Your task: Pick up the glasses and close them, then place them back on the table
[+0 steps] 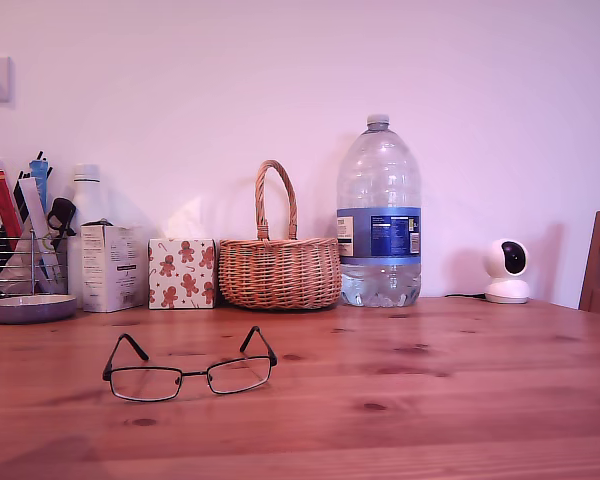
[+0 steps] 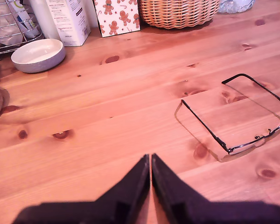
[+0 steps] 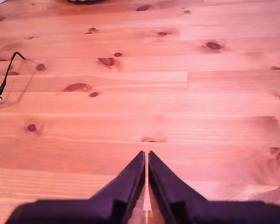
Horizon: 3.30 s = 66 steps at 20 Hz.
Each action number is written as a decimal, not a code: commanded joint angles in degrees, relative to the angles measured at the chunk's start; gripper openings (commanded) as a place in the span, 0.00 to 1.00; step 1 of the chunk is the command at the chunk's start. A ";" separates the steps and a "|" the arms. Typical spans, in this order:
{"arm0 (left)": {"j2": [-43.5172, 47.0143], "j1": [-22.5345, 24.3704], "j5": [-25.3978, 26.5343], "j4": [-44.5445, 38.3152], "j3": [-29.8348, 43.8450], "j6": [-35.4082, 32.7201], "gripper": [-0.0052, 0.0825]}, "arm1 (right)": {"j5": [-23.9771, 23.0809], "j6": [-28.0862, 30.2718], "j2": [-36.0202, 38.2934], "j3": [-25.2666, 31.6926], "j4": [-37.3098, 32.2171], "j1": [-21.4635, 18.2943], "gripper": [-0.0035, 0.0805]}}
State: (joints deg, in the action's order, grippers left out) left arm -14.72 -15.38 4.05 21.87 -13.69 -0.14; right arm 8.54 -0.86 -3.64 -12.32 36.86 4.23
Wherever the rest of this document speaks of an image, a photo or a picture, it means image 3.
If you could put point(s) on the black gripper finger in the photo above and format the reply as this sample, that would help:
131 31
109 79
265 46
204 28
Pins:
172 186
121 186

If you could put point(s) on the black thin-framed glasses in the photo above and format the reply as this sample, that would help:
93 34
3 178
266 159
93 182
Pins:
1 89

